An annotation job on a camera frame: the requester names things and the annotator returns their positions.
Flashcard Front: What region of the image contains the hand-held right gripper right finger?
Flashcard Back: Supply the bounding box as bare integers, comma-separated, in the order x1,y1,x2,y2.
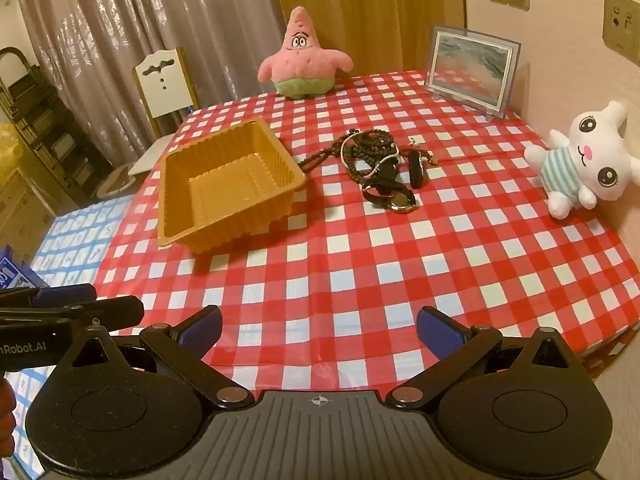
385,305,583,409

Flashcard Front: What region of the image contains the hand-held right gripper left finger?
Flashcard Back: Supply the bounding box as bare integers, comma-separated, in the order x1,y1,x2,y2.
57,305,256,409

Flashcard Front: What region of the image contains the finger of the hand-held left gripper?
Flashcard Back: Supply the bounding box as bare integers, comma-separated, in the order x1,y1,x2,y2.
0,284,97,311
0,296,146,334

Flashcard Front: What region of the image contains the gold-rimmed wristwatch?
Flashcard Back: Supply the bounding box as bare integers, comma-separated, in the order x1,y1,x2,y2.
361,162,417,215

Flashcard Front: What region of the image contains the golden plastic tray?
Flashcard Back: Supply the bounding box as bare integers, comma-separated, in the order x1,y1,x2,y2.
156,116,307,255

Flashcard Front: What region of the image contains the red bead bracelet gold charm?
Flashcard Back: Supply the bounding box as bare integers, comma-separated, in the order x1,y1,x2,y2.
406,137,442,167

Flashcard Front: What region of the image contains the dark wooden bead necklace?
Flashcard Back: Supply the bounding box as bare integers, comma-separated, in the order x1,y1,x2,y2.
298,129,401,183

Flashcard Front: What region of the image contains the white pearl necklace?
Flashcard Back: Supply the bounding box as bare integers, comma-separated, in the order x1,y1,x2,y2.
339,132,401,167

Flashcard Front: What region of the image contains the blue checkered cloth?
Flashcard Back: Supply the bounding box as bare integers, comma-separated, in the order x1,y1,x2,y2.
10,194,135,461

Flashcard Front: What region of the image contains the blue printed box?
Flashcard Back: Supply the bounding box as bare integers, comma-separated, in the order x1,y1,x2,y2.
0,245,38,291

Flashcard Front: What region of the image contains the red checkered tablecloth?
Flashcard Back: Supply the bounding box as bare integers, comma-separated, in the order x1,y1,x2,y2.
94,70,628,395

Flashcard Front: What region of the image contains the beige plastic basin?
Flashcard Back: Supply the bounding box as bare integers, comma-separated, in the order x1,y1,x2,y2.
97,165,137,198

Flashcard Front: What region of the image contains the yellow plastic bag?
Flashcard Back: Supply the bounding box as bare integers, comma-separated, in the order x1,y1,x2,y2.
0,122,26,186

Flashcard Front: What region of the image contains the dark folding ladder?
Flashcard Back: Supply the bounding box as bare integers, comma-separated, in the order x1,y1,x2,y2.
0,47,113,206

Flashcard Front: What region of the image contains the white wooden chair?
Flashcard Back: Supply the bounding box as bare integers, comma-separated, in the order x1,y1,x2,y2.
129,47,201,176

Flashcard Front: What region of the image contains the white bunny plush toy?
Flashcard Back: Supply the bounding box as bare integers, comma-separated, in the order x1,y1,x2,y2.
523,100,640,220

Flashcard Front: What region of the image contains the pink starfish plush toy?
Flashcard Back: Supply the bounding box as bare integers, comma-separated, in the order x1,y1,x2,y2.
257,6,355,100

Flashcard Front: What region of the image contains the grey patterned curtain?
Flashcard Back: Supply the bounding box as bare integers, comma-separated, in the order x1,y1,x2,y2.
15,0,273,166

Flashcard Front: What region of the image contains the wooden door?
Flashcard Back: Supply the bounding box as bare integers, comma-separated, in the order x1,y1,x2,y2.
270,0,468,96

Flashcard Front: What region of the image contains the sand art picture frame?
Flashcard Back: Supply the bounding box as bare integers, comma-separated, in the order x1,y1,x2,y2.
424,24,522,121

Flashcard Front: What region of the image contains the large gold wall socket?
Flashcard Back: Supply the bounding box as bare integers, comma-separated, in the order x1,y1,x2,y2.
602,0,640,66

